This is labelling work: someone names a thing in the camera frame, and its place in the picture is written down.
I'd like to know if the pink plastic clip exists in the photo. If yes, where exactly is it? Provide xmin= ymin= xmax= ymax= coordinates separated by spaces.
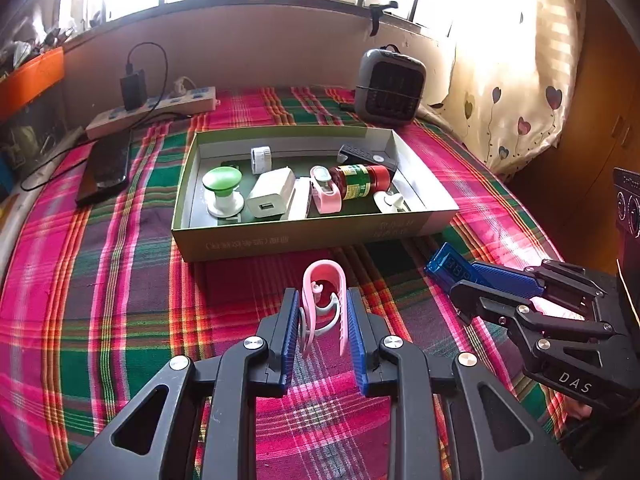
xmin=299 ymin=259 xmax=348 ymax=356

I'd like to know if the blue usb tester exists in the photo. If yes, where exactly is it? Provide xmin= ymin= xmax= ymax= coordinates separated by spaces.
xmin=425 ymin=243 xmax=487 ymax=295

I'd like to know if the silver white stick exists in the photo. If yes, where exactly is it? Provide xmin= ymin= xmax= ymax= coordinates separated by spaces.
xmin=283 ymin=177 xmax=311 ymax=221

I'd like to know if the white egg shaped gadget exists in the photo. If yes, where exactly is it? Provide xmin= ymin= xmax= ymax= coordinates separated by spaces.
xmin=373 ymin=191 xmax=410 ymax=214

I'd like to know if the white usb charger block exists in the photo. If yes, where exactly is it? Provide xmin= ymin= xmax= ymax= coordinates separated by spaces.
xmin=245 ymin=167 xmax=295 ymax=219

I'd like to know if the black rectangular sensor device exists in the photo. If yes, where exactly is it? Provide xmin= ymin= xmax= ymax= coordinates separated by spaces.
xmin=336 ymin=143 xmax=397 ymax=174

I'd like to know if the pink white tape dispenser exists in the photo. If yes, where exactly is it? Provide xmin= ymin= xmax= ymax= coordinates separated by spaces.
xmin=310 ymin=165 xmax=342 ymax=214

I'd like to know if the green cap white stand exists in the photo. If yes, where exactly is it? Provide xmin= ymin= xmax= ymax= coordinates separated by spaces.
xmin=202 ymin=166 xmax=244 ymax=219

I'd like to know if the green and grey cardboard box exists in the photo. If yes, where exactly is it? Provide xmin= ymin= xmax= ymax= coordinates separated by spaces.
xmin=171 ymin=126 xmax=459 ymax=262

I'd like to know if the red lid green bottle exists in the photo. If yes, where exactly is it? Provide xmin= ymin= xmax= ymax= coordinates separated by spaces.
xmin=330 ymin=164 xmax=392 ymax=200

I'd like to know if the plaid pink green cloth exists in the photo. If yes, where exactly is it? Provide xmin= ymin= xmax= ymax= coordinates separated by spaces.
xmin=1 ymin=88 xmax=568 ymax=479

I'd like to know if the dark grey mini heater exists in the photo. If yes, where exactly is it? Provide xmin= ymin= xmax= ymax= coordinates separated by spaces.
xmin=354 ymin=44 xmax=426 ymax=126

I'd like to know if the black smartphone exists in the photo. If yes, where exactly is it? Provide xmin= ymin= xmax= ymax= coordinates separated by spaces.
xmin=75 ymin=130 xmax=131 ymax=207

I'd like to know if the white power strip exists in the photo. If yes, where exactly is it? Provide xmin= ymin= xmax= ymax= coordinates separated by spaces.
xmin=86 ymin=87 xmax=219 ymax=140

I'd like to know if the floral cream curtain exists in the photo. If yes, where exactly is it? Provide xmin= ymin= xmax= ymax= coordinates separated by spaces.
xmin=416 ymin=0 xmax=586 ymax=178

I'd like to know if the black window clamp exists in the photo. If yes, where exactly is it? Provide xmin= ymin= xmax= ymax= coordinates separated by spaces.
xmin=369 ymin=0 xmax=398 ymax=37

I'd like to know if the orange planter tray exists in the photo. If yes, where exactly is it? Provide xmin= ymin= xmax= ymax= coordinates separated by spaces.
xmin=0 ymin=48 xmax=65 ymax=122

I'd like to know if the black charger with cable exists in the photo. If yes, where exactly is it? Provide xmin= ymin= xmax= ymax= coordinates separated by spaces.
xmin=19 ymin=41 xmax=191 ymax=193

